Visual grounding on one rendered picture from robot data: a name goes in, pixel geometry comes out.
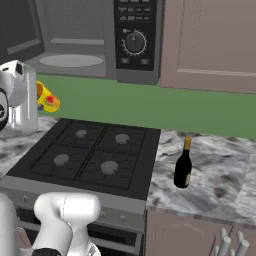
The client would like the grey oven door handle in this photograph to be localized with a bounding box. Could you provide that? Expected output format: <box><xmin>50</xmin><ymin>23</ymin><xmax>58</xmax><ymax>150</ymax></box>
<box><xmin>15</xmin><ymin>219</ymin><xmax>142</xmax><ymax>256</ymax></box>

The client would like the black gas hob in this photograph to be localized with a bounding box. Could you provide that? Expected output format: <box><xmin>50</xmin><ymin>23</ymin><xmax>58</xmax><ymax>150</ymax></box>
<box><xmin>5</xmin><ymin>117</ymin><xmax>162</xmax><ymax>202</ymax></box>

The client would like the pink-brown base cupboard door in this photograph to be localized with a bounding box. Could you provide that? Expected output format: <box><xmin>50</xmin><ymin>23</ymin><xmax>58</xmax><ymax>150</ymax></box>
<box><xmin>144</xmin><ymin>207</ymin><xmax>256</xmax><ymax>256</ymax></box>

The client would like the grey microwave turntable plate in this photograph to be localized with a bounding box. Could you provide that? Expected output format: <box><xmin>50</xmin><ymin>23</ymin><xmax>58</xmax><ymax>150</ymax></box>
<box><xmin>38</xmin><ymin>54</ymin><xmax>105</xmax><ymax>69</ymax></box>

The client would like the black microwave dial knob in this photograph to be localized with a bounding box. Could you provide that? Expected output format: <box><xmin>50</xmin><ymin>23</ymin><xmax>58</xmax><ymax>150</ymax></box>
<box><xmin>123</xmin><ymin>31</ymin><xmax>147</xmax><ymax>55</ymax></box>

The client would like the pink-brown wall cupboard door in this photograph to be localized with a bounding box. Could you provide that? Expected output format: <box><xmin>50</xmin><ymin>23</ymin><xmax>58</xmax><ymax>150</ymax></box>
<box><xmin>159</xmin><ymin>0</ymin><xmax>256</xmax><ymax>95</ymax></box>

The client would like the dark wine bottle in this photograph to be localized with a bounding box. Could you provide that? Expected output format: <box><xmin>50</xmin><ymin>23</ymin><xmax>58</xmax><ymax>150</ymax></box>
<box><xmin>173</xmin><ymin>135</ymin><xmax>194</xmax><ymax>190</ymax></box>

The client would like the yellow item with red spot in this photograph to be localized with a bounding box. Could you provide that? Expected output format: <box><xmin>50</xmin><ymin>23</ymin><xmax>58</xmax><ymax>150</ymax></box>
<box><xmin>35</xmin><ymin>80</ymin><xmax>61</xmax><ymax>114</ymax></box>

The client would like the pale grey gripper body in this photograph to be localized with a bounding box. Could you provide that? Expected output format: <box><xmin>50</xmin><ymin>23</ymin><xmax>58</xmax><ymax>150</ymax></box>
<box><xmin>7</xmin><ymin>64</ymin><xmax>39</xmax><ymax>133</ymax></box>

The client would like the dark microwave door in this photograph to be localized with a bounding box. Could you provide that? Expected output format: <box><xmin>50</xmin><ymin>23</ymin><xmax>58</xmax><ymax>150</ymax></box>
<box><xmin>0</xmin><ymin>0</ymin><xmax>46</xmax><ymax>64</ymax></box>

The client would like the grey microwave oven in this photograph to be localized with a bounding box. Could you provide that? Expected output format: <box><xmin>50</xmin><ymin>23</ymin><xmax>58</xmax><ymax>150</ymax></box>
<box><xmin>23</xmin><ymin>0</ymin><xmax>165</xmax><ymax>86</ymax></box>

